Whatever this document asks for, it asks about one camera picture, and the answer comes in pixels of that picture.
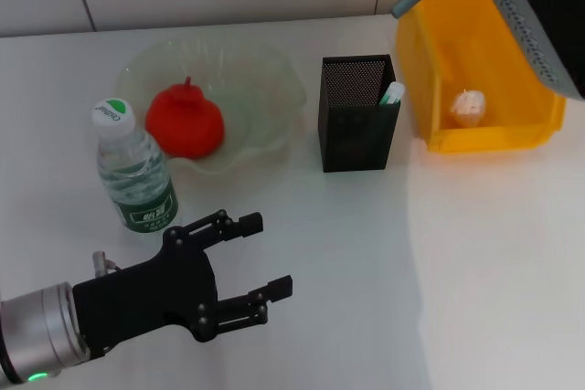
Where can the green white utility knife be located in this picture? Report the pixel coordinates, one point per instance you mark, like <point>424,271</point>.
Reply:
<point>393,93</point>

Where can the white paper ball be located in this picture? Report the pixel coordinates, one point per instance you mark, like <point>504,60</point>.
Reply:
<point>467,106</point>

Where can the black mesh pen holder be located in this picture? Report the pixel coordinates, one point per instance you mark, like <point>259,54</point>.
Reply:
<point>356,143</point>

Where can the water bottle green label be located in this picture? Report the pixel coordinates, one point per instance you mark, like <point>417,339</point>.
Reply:
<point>146,198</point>

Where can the orange knitted toy fruit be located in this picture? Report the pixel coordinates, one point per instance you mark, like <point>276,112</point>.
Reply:
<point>183,120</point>

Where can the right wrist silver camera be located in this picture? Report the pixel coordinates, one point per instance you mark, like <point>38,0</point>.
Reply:
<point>544,11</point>

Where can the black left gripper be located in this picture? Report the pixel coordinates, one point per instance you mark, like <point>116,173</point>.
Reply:
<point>146,298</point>

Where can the yellow plastic storage bin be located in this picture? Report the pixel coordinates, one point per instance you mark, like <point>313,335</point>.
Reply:
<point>471,139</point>

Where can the clear wavy fruit plate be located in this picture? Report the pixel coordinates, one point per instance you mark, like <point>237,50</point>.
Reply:
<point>256,88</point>

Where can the left gripper silver plug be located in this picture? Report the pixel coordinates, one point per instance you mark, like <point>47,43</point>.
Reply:
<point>99,262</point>

